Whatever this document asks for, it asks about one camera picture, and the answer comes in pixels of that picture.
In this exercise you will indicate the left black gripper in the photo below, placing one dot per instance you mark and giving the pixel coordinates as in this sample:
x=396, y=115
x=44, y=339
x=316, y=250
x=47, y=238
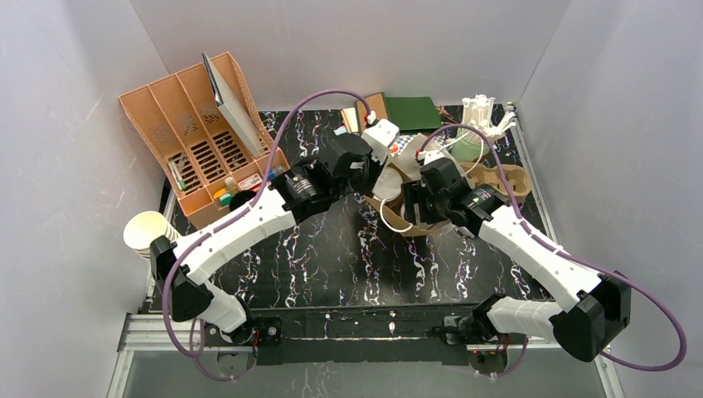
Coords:
x=361, y=172

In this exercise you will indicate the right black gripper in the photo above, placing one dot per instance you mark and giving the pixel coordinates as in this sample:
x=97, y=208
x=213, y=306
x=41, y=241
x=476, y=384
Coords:
x=416, y=201

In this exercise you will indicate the kraft paper takeout bag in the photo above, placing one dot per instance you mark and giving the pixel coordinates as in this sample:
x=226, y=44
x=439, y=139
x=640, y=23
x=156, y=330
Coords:
x=387, y=197

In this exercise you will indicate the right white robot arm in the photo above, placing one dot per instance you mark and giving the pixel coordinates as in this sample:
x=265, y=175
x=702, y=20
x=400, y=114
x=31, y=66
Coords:
x=587, y=309

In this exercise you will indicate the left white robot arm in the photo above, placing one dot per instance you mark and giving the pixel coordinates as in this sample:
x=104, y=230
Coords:
x=186, y=265

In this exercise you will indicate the cream and blue bags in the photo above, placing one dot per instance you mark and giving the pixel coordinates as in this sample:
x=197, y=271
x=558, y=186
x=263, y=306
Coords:
x=349, y=122

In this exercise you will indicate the blue checkered paper bag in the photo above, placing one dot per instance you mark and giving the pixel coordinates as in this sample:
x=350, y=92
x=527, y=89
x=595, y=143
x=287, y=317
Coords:
x=402, y=142

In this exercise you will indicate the green cup with straws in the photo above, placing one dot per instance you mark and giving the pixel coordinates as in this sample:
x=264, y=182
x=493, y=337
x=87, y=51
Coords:
x=477, y=113

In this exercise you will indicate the green paper bag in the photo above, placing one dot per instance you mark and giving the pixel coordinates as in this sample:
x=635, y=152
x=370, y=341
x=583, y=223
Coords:
x=411, y=115

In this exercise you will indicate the red white card box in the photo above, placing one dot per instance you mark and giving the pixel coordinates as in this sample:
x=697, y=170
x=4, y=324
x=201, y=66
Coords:
x=250, y=183

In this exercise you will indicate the white board in organizer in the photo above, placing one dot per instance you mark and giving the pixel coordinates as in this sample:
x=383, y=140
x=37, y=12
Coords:
x=236, y=112

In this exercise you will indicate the orange plastic desk organizer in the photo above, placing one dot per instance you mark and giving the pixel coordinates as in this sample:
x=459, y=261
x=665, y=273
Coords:
x=178, y=120

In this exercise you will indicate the green pen in organizer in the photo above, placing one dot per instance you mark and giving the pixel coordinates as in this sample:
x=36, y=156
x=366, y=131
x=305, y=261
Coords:
x=177, y=175

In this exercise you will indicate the stack of white paper cups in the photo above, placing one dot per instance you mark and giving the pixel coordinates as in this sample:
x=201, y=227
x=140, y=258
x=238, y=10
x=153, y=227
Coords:
x=145, y=227

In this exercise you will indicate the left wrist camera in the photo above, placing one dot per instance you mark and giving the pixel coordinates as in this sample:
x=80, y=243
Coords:
x=381, y=137

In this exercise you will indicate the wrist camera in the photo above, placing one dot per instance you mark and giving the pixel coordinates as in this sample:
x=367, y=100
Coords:
x=381, y=137
x=431, y=156

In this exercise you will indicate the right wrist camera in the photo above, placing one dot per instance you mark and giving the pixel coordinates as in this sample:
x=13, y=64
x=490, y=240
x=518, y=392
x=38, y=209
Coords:
x=431, y=156

